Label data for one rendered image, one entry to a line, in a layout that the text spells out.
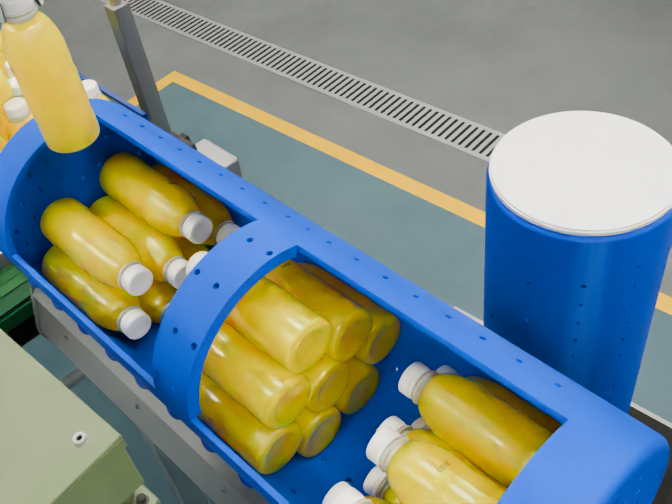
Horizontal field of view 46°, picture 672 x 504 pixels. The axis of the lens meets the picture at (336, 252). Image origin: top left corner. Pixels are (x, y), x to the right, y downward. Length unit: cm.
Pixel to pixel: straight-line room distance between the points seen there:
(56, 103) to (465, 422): 60
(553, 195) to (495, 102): 197
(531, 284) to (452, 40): 236
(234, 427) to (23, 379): 26
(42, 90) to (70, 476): 49
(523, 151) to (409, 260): 130
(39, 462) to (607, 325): 87
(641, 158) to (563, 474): 68
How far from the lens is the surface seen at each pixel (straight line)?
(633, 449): 72
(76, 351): 135
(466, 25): 361
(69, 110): 103
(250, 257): 86
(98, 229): 112
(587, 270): 119
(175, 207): 109
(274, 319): 86
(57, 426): 74
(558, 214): 116
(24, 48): 99
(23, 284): 145
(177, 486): 175
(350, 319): 89
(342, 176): 285
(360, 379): 98
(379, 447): 81
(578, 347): 133
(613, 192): 121
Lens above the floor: 183
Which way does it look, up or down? 45 degrees down
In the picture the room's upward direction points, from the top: 10 degrees counter-clockwise
